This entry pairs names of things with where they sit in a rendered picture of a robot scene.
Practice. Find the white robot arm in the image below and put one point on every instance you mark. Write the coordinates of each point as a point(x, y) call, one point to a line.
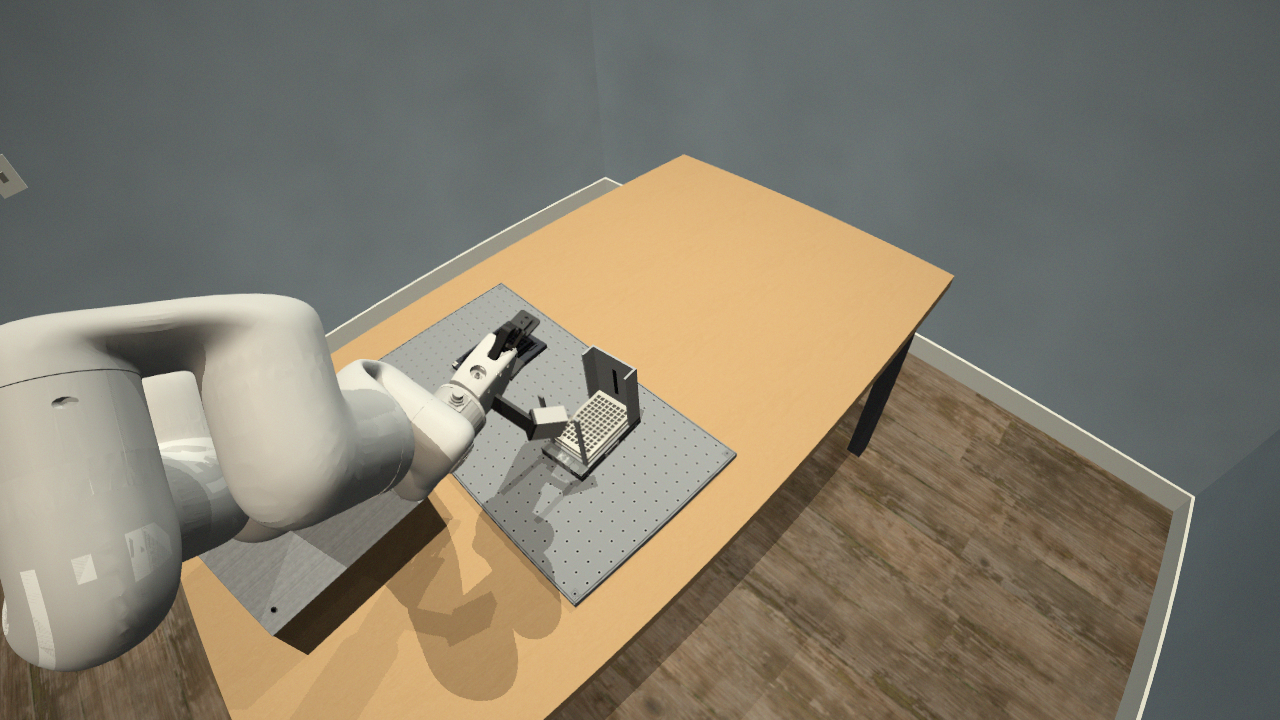
point(90, 542)

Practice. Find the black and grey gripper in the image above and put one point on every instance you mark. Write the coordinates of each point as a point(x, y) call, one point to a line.
point(494, 367)

